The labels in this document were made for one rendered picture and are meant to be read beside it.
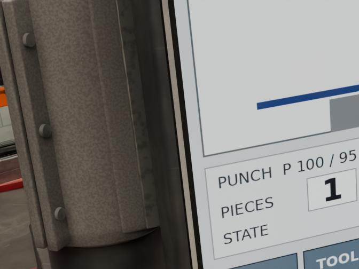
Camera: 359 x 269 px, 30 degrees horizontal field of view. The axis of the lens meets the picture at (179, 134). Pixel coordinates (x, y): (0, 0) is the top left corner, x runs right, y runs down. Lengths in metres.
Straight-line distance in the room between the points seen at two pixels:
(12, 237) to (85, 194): 0.91
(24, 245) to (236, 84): 1.01
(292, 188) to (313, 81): 0.06
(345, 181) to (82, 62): 0.19
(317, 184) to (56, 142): 0.18
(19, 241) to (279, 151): 1.02
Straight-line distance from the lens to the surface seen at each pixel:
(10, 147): 2.80
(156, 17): 0.34
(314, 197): 0.40
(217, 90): 0.36
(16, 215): 1.48
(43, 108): 0.46
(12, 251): 1.33
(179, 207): 0.37
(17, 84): 0.46
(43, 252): 0.77
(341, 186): 0.41
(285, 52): 0.37
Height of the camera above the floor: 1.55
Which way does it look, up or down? 18 degrees down
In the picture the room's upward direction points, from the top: 7 degrees counter-clockwise
